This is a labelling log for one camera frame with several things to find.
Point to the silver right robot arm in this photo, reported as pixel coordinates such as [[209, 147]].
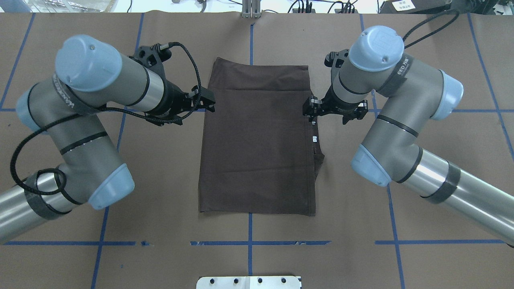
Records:
[[416, 93]]

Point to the dark grey t-shirt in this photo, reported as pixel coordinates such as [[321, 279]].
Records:
[[258, 149]]

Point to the aluminium frame post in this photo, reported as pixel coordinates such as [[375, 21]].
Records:
[[251, 9]]

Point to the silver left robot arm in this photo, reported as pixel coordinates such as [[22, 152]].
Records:
[[90, 77]]

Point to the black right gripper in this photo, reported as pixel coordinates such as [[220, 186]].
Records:
[[333, 103]]

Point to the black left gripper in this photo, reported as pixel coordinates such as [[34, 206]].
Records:
[[173, 96]]

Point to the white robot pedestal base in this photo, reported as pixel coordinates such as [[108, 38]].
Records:
[[250, 282]]

